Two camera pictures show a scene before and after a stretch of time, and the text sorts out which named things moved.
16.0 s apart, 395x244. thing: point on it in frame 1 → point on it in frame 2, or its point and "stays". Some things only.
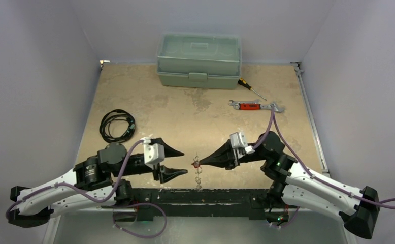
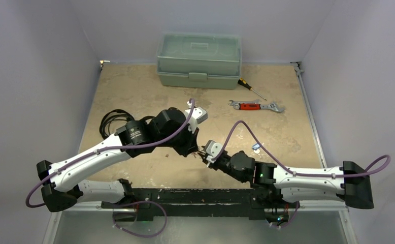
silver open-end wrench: [232, 102] stays
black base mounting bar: [146, 204] stays
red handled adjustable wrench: [277, 106] stays
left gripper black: [167, 173] → [191, 145]
